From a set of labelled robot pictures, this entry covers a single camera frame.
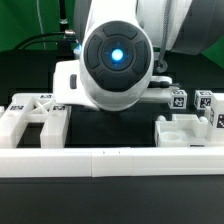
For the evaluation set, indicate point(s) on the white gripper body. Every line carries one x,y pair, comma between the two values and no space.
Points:
73,85

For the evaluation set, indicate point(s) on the white chair seat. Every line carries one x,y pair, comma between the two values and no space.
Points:
183,130

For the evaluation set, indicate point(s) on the white U-shaped obstacle fence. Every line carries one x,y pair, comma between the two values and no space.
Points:
98,162

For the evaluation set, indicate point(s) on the white tagged cube left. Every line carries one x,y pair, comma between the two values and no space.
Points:
178,99

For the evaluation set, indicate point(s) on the white tagged cube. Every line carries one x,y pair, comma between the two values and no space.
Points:
178,99
202,99

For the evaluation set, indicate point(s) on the white tagged cube right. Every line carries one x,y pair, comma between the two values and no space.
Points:
202,99

